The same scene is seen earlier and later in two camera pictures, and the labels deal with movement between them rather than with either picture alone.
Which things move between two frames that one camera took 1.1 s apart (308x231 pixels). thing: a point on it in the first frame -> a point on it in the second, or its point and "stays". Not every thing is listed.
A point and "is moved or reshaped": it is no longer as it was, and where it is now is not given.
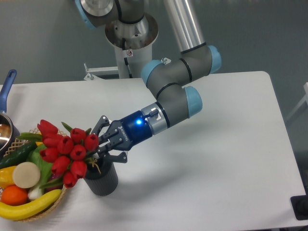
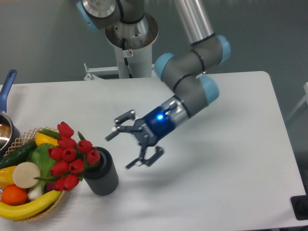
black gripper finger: x=121 y=158 -> x=159 y=152
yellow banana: x=13 y=212 stays
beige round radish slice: x=26 y=174 stays
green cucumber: x=19 y=154 stays
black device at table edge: x=300 y=204 stays
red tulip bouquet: x=68 y=152 is moved or reshaped
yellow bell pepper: x=6 y=177 stays
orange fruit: x=13 y=195 stays
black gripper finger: x=103 y=121 -> x=123 y=128
